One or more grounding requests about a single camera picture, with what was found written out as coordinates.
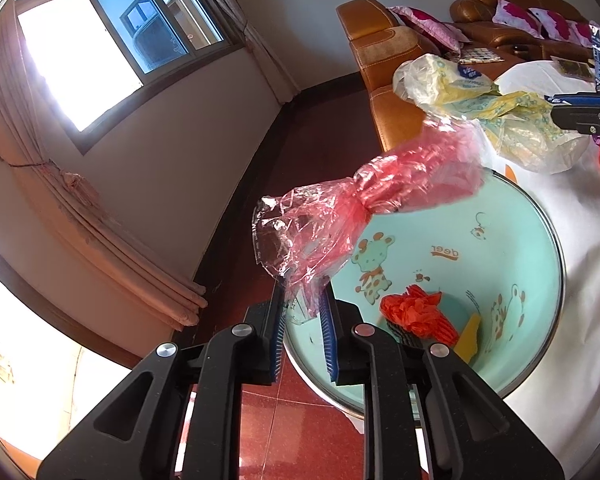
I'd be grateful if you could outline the yellow sponge block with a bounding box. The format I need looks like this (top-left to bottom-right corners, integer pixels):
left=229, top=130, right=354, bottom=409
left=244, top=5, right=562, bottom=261
left=452, top=312, right=482, bottom=363

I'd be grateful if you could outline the long pink curtain with tassel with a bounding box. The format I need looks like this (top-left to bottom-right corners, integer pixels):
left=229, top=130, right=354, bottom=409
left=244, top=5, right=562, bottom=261
left=0, top=10, right=208, bottom=331

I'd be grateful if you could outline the white orange-print plastic tablecloth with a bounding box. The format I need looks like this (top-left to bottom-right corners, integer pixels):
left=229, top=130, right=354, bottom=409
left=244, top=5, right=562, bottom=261
left=415, top=60, right=600, bottom=480

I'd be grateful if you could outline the white magenta flower pillow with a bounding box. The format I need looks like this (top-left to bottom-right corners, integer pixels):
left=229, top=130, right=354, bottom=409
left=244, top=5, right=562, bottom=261
left=492, top=0, right=546, bottom=38
left=528, top=7, right=578, bottom=41
left=570, top=20, right=594, bottom=44

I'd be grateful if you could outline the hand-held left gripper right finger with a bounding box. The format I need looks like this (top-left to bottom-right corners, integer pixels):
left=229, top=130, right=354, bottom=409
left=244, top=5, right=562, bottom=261
left=320, top=285, right=566, bottom=480

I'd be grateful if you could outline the pink transparent plastic bag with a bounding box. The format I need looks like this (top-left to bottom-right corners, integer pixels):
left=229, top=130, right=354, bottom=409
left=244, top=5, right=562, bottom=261
left=252, top=120, right=488, bottom=318

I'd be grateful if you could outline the brown leather chaise sofa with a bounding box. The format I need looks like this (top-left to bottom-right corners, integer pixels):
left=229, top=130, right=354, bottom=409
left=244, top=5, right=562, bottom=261
left=336, top=0, right=526, bottom=153

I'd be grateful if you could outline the orange-red foam net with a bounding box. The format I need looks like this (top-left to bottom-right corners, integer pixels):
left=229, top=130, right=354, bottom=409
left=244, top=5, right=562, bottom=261
left=380, top=285, right=458, bottom=346

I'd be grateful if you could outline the pale pink curtain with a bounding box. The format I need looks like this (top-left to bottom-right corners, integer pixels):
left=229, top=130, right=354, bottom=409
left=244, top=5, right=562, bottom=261
left=215, top=0, right=301, bottom=106

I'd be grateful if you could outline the white yellow plastic bag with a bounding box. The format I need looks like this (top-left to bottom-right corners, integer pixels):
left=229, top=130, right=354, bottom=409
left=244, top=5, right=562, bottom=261
left=392, top=53, right=593, bottom=175

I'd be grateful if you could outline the sliding glass window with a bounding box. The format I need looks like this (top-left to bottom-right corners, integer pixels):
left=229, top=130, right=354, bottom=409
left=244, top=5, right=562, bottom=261
left=12, top=0, right=243, bottom=156

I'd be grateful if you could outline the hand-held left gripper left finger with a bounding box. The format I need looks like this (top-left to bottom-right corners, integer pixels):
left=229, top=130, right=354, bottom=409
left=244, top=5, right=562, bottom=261
left=37, top=280, right=288, bottom=480

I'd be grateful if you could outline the checkered cloth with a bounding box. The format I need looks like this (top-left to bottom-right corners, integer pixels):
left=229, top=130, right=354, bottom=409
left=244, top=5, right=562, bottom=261
left=457, top=46, right=506, bottom=65

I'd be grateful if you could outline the pink floral pillow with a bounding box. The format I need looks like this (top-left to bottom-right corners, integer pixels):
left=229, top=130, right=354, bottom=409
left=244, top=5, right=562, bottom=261
left=387, top=6, right=468, bottom=53

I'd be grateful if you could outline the mint green cartoon trash bin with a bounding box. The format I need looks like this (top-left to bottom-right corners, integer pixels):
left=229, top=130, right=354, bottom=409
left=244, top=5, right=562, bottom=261
left=282, top=167, right=566, bottom=418

